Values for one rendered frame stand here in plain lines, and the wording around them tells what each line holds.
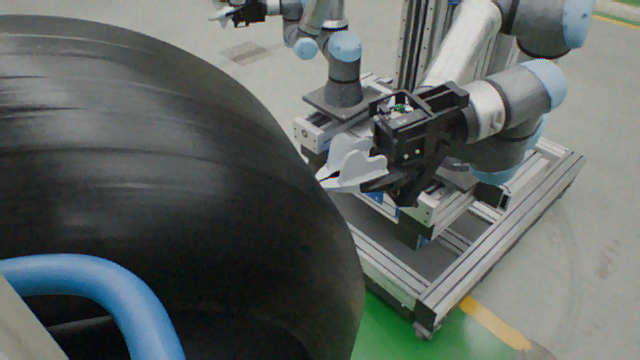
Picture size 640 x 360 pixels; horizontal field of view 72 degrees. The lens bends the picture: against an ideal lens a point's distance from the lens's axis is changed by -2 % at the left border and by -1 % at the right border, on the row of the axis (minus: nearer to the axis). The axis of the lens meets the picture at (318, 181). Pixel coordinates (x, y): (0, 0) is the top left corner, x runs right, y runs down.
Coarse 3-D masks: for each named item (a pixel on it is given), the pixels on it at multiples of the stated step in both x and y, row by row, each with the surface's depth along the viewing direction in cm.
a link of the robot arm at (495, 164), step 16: (480, 144) 66; (496, 144) 63; (512, 144) 63; (464, 160) 69; (480, 160) 67; (496, 160) 65; (512, 160) 65; (480, 176) 70; (496, 176) 68; (512, 176) 69
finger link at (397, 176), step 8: (392, 168) 55; (400, 168) 54; (384, 176) 54; (392, 176) 54; (400, 176) 53; (408, 176) 54; (360, 184) 53; (368, 184) 54; (376, 184) 54; (384, 184) 53; (392, 184) 54; (400, 184) 54; (368, 192) 54
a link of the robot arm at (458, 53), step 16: (464, 0) 86; (480, 0) 85; (496, 0) 85; (512, 0) 85; (464, 16) 84; (480, 16) 83; (496, 16) 85; (448, 32) 83; (464, 32) 80; (480, 32) 81; (496, 32) 88; (448, 48) 78; (464, 48) 78; (480, 48) 81; (432, 64) 77; (448, 64) 75; (464, 64) 76; (432, 80) 73; (448, 80) 73; (464, 80) 76
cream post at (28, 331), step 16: (0, 288) 9; (0, 304) 9; (16, 304) 10; (0, 320) 9; (16, 320) 9; (32, 320) 10; (0, 336) 9; (16, 336) 9; (32, 336) 10; (48, 336) 11; (16, 352) 9; (32, 352) 10; (48, 352) 11
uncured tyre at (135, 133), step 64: (0, 64) 29; (64, 64) 30; (128, 64) 34; (192, 64) 40; (0, 128) 24; (64, 128) 25; (128, 128) 27; (192, 128) 30; (256, 128) 37; (0, 192) 22; (64, 192) 24; (128, 192) 25; (192, 192) 27; (256, 192) 31; (320, 192) 38; (0, 256) 22; (128, 256) 25; (192, 256) 27; (256, 256) 30; (320, 256) 35; (64, 320) 25; (192, 320) 73; (256, 320) 68; (320, 320) 38
